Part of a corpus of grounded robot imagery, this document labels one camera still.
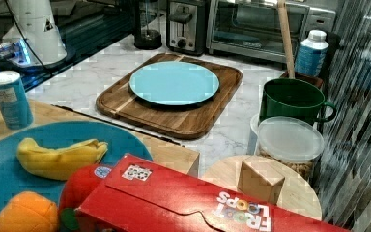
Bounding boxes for red Froot Loops box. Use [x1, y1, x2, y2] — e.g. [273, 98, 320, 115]
[76, 154, 350, 232]

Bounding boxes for blue cylindrical can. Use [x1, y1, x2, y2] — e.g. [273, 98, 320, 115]
[0, 71, 33, 130]

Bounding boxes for brown wooden holder box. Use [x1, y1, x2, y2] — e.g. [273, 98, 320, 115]
[276, 72, 323, 90]

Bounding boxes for wooden stick handle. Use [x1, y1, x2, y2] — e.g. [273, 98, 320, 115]
[277, 0, 295, 79]

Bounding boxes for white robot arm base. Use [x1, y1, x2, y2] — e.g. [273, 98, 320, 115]
[3, 0, 67, 68]

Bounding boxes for light wooden block board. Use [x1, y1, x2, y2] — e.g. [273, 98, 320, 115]
[0, 100, 200, 177]

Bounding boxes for light blue round plate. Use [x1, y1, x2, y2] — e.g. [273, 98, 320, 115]
[129, 61, 219, 106]

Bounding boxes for wooden cutting board tray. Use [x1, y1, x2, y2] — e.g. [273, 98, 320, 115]
[96, 53, 243, 140]

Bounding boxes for orange plush fruit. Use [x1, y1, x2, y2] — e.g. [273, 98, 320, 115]
[0, 191, 60, 232]

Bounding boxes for silver toaster oven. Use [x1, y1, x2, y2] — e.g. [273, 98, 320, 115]
[206, 0, 337, 63]

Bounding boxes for black silver toaster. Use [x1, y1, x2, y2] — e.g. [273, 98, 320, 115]
[166, 0, 211, 56]

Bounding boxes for green mug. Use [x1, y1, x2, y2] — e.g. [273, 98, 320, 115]
[259, 78, 337, 125]

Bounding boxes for blue white bottle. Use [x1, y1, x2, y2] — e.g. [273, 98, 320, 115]
[295, 30, 328, 77]

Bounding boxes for black cable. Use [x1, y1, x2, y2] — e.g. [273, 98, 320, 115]
[5, 0, 66, 71]

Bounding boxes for red plush apple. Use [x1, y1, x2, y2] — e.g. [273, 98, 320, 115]
[58, 164, 112, 232]

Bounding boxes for yellow plush banana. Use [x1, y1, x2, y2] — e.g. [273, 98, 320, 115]
[16, 138, 108, 181]

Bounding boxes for clear container with white lid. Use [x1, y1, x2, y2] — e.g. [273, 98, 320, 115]
[246, 115, 325, 180]

